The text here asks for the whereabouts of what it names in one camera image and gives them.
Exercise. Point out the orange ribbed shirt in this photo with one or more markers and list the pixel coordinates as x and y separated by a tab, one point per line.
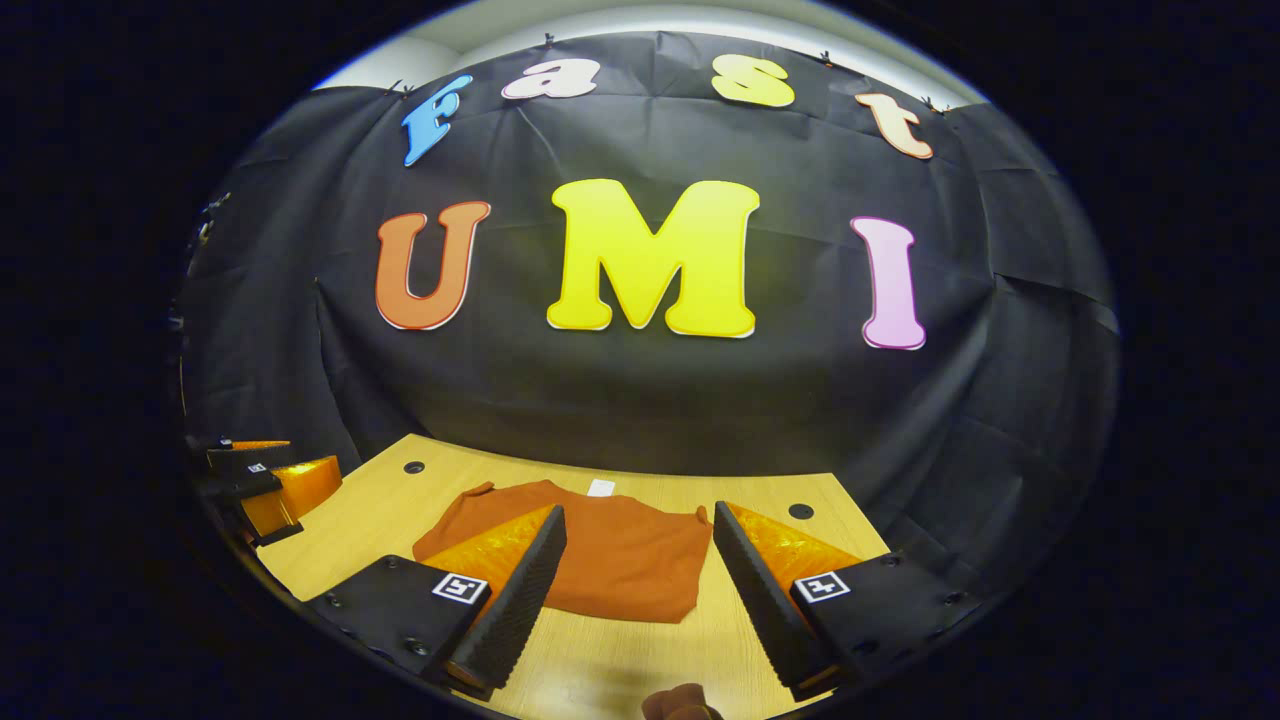
630	560

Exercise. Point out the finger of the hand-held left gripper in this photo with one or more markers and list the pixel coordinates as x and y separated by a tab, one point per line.
240	444
245	484

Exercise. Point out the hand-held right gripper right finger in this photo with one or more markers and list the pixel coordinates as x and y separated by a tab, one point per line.
765	605

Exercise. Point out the black backdrop cloth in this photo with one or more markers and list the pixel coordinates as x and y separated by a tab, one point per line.
700	400

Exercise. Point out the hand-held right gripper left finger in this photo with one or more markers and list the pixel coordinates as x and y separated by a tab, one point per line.
520	605

